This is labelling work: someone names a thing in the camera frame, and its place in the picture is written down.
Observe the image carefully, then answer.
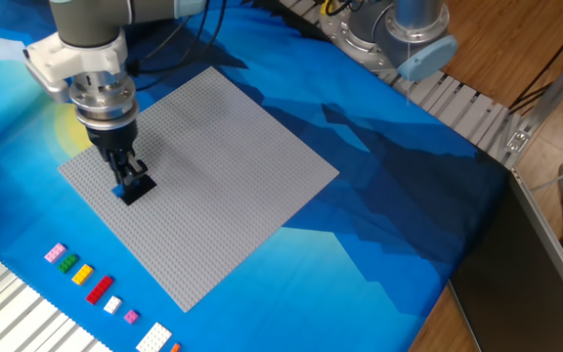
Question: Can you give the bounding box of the blue mountain print cloth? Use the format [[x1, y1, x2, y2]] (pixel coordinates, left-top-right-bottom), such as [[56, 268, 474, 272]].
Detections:
[[0, 0, 510, 352]]

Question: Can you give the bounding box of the small white Lego brick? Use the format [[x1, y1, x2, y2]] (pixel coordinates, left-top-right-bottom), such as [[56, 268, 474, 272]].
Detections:
[[103, 294, 123, 315]]

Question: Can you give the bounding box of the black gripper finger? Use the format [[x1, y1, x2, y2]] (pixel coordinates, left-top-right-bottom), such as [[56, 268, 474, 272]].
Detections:
[[124, 152, 150, 183], [107, 149, 141, 190]]

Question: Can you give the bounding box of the black looped cable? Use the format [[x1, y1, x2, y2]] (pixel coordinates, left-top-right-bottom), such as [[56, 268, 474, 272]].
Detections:
[[324, 0, 366, 17]]

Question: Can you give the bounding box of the black Lego plate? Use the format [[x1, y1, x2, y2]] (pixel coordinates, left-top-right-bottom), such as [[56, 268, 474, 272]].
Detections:
[[117, 173, 158, 207]]

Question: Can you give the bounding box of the yellow Lego brick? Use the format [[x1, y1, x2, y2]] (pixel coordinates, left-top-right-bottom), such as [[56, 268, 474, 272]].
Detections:
[[70, 263, 95, 286]]

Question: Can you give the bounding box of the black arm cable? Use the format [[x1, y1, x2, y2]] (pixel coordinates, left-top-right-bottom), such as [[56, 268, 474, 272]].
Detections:
[[125, 0, 229, 93]]

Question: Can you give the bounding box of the black floor cable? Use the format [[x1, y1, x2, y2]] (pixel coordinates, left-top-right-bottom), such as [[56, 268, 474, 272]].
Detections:
[[507, 9, 563, 113]]

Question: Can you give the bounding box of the aluminium beam with corner bracket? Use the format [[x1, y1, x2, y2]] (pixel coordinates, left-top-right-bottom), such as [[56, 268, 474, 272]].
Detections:
[[503, 31, 563, 170]]

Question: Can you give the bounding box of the red Lego brick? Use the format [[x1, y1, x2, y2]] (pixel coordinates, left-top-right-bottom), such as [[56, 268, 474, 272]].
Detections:
[[84, 274, 115, 306]]

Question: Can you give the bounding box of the large white Lego plate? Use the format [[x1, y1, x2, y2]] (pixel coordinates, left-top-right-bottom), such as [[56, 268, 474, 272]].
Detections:
[[135, 321, 174, 352]]

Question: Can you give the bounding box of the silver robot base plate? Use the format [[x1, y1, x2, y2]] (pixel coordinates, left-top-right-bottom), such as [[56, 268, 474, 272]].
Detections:
[[319, 4, 405, 74]]

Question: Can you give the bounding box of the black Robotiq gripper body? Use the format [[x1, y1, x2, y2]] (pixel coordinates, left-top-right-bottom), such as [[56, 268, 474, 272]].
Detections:
[[84, 119, 140, 161]]

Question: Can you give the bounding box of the large grey Lego baseplate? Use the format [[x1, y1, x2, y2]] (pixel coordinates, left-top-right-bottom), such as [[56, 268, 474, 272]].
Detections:
[[57, 66, 340, 314]]

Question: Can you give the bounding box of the pink Lego brick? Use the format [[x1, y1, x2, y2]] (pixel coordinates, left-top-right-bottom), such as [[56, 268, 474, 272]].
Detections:
[[43, 242, 67, 264]]

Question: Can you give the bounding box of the dark panel with metal frame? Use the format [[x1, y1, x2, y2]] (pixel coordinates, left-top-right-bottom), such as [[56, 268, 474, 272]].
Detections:
[[447, 167, 563, 352]]

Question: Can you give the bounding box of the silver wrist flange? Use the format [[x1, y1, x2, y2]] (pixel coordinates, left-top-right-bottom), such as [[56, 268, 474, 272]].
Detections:
[[68, 70, 140, 132]]

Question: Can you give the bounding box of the green Lego brick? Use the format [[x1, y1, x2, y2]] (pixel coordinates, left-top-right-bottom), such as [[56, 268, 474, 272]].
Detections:
[[57, 252, 80, 275]]

